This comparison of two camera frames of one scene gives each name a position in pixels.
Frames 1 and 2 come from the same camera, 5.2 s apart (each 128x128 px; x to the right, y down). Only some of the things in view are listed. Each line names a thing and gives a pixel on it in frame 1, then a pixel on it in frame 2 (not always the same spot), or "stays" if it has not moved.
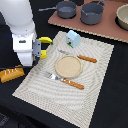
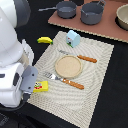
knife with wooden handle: x=84 y=58 stays
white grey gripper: x=36 y=48 → x=29 y=78
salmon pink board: x=107 y=27 stays
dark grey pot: x=92 y=13 stays
